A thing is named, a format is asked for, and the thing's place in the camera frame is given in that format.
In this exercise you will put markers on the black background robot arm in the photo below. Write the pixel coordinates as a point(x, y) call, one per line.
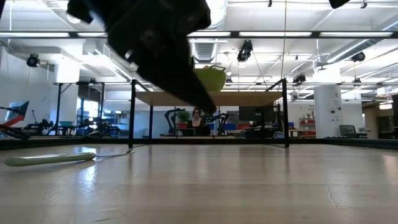
point(171, 119)
point(220, 119)

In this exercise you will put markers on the person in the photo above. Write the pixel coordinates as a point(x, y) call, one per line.
point(196, 115)

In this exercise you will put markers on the black background workstation frame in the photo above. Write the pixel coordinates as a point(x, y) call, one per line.
point(58, 105)

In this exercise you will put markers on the glowing wall lamp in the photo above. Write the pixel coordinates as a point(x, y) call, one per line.
point(385, 106)

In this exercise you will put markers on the small dark desk monitor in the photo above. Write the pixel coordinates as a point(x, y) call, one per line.
point(348, 130)

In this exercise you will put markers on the light green cucumber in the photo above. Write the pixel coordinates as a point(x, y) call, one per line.
point(46, 159)

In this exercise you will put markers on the green background plant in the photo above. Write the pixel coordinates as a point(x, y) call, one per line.
point(184, 116)

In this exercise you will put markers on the tilted monitor screen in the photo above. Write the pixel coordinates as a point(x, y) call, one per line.
point(17, 110)

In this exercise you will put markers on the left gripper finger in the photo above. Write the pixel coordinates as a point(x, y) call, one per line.
point(177, 77)

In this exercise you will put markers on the white shelf red boxes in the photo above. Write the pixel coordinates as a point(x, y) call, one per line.
point(308, 127)

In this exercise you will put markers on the overhead LED light bar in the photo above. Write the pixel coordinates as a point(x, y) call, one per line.
point(280, 34)

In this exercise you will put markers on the black aluminium frame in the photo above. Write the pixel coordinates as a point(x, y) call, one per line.
point(199, 141)

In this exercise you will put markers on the red laptop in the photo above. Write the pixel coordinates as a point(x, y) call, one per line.
point(182, 125)

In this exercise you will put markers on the blue storage bin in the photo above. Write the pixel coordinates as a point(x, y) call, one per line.
point(229, 126)

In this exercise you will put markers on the red storage bin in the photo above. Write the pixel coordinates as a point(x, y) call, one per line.
point(243, 126)

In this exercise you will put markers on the black monitor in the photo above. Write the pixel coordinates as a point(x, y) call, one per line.
point(256, 113)

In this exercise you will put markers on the wooden shelf riser black legs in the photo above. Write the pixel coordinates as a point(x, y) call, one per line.
point(248, 98)

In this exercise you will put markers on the black overhead camera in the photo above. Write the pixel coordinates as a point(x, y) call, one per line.
point(245, 49)

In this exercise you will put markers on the white pillar with sign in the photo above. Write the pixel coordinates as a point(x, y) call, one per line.
point(326, 109)

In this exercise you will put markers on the green plastic colander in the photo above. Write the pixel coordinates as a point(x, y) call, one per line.
point(214, 79)

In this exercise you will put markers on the black ceiling spotlight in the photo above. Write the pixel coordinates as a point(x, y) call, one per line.
point(359, 56)
point(32, 60)
point(299, 78)

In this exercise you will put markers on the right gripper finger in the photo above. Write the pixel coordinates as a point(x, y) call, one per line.
point(338, 3)

